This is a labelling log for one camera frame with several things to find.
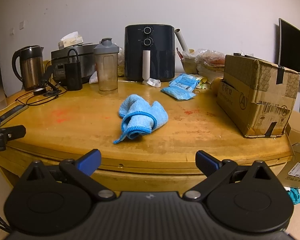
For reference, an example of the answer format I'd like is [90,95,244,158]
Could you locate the yellowish plastic cup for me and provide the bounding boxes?
[181,50,198,74]

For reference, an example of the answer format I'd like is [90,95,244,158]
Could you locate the clear shaker bottle grey lid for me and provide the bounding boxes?
[93,38,120,95]

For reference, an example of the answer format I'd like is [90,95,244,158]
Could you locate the yellow green packets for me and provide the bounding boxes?
[197,76,211,89]

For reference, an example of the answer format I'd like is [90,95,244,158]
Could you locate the black phone stand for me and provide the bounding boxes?
[39,65,62,97]

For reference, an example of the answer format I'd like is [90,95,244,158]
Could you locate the steel electric kettle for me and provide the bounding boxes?
[12,45,45,92]

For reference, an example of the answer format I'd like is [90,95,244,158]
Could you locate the tissue box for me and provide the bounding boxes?
[58,32,84,50]

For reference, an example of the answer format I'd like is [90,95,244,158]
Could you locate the clear bag of dried food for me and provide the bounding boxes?
[117,52,125,77]

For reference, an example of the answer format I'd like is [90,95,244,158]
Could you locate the blue snack packet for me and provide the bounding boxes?
[176,73,202,83]
[161,85,197,101]

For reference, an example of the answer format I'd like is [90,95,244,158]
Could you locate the blue microfiber cloth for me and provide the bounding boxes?
[113,94,169,145]

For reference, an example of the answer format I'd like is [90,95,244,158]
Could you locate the white cardboard tube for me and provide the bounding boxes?
[174,28,190,52]

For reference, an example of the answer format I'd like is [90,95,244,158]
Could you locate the black portable air pump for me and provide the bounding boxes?
[66,48,83,91]

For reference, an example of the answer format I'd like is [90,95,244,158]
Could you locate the clear bag of red food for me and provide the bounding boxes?
[195,49,226,83]

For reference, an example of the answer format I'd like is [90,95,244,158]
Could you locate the dark metal ruler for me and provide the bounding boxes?
[0,104,28,125]

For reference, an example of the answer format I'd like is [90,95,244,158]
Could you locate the black cable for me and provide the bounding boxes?
[15,86,68,105]

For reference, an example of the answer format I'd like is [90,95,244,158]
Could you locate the round yellow fruit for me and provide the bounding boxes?
[211,77,224,97]

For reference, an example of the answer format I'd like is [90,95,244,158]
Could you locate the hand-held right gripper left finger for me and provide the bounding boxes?
[20,149,115,202]

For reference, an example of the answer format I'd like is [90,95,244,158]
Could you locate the large taped cardboard box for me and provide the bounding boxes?
[216,54,300,138]

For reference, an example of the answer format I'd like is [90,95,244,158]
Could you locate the flat cardboard parcel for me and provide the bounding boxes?
[277,152,300,189]

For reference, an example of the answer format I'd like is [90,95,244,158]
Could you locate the blue packet with barcode label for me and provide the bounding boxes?
[169,76,200,90]

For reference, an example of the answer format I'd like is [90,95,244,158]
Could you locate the black flat screen television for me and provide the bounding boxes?
[278,18,300,89]

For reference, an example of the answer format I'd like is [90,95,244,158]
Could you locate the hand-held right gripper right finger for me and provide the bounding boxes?
[182,150,278,202]

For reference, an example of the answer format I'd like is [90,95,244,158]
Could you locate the black air fryer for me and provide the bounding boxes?
[124,24,176,82]

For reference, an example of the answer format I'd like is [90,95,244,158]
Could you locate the grey rice cooker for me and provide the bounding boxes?
[51,44,100,85]

